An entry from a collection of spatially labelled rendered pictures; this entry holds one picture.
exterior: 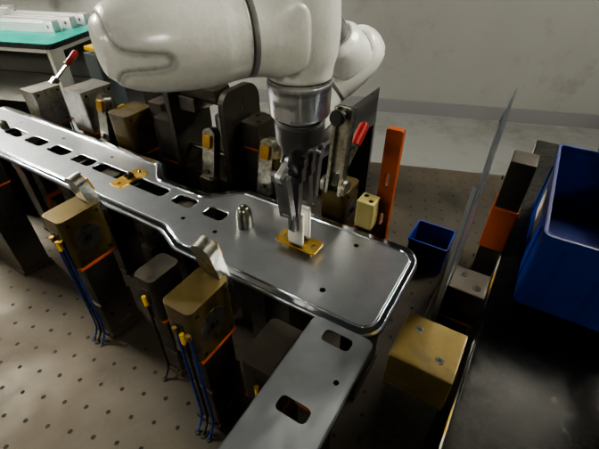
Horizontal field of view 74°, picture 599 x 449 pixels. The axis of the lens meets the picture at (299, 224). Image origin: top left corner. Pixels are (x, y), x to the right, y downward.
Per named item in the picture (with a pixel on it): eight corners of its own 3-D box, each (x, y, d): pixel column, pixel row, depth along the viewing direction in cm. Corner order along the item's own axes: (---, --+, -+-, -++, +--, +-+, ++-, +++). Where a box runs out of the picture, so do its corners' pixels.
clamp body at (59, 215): (86, 338, 94) (22, 222, 72) (127, 305, 102) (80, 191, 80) (104, 351, 91) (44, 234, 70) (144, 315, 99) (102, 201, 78)
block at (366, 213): (343, 322, 97) (356, 200, 74) (349, 313, 99) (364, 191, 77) (356, 329, 96) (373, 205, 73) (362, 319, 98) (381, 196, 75)
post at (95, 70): (119, 172, 153) (80, 53, 126) (135, 164, 158) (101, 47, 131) (133, 177, 150) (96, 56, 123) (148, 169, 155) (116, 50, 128)
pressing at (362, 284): (-70, 133, 115) (-72, 127, 114) (9, 107, 130) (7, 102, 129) (374, 347, 58) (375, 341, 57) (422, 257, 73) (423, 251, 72)
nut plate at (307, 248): (274, 240, 74) (274, 234, 73) (285, 229, 76) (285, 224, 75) (314, 256, 70) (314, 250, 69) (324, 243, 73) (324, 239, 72)
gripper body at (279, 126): (293, 101, 62) (293, 153, 68) (261, 120, 57) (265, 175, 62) (335, 110, 59) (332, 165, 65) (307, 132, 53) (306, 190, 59)
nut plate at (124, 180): (119, 189, 89) (118, 184, 89) (109, 183, 91) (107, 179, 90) (149, 172, 95) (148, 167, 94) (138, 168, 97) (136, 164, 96)
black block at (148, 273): (155, 377, 86) (117, 283, 68) (187, 344, 93) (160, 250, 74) (173, 389, 84) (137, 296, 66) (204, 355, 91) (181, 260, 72)
